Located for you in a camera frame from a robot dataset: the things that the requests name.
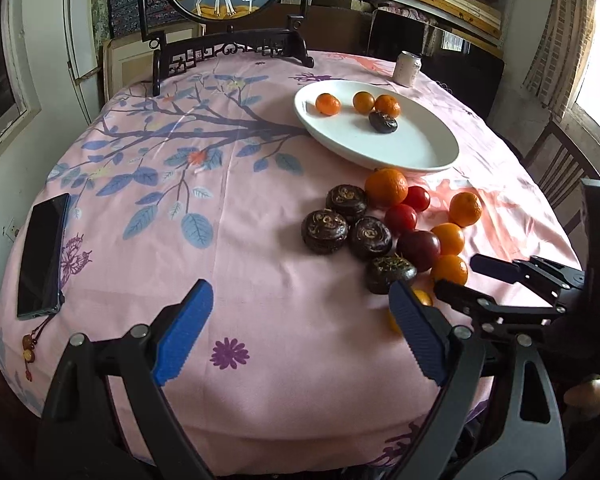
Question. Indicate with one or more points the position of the beige patterned curtain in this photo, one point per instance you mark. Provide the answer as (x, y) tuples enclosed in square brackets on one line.
[(560, 35)]

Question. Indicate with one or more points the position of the large orange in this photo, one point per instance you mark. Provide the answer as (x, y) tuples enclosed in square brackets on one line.
[(386, 187)]

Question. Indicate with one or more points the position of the white drink can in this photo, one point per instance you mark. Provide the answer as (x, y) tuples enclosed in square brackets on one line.
[(406, 68)]

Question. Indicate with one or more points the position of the dark red plum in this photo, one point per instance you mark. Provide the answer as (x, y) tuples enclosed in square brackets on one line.
[(418, 250)]

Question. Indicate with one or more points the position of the white door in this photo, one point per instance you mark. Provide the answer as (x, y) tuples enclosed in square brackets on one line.
[(82, 35)]

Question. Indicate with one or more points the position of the dark patterned round fruit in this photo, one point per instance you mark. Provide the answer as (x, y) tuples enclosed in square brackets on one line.
[(383, 123), (387, 272), (347, 201), (325, 230), (371, 238)]

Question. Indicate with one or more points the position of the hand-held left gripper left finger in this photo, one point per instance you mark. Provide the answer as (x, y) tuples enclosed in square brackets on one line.
[(186, 332)]

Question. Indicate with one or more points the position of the white framed board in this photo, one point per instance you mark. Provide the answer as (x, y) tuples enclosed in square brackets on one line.
[(130, 67)]

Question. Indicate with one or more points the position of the person's right hand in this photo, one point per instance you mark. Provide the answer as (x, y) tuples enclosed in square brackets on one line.
[(587, 394)]

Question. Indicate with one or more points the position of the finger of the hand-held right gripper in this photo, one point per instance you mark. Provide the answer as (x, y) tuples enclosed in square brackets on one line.
[(457, 296), (497, 267)]

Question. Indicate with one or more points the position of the pink floral tablecloth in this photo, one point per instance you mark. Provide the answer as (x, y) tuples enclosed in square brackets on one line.
[(260, 270)]

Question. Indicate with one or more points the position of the black smartphone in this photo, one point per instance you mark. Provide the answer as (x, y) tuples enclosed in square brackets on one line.
[(42, 255)]

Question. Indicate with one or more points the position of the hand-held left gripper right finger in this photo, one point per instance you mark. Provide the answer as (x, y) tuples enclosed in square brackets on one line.
[(419, 332)]

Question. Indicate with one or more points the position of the beaded phone charm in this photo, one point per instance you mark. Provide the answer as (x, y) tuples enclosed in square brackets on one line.
[(29, 347)]

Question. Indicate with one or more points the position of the wooden chair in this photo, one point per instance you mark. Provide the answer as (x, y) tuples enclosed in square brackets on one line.
[(562, 167)]

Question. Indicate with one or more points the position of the black flat panel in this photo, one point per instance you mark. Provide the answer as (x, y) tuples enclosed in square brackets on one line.
[(472, 72)]

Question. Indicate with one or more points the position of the red cherry tomato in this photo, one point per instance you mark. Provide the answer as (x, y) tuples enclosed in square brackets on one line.
[(418, 199), (401, 218)]

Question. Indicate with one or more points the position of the small orange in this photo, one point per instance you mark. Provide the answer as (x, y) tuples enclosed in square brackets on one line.
[(327, 104), (388, 105), (424, 298), (450, 237), (451, 270), (363, 101), (465, 208)]

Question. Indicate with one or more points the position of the white oval plate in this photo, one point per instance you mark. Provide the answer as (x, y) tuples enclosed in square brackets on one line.
[(420, 145)]

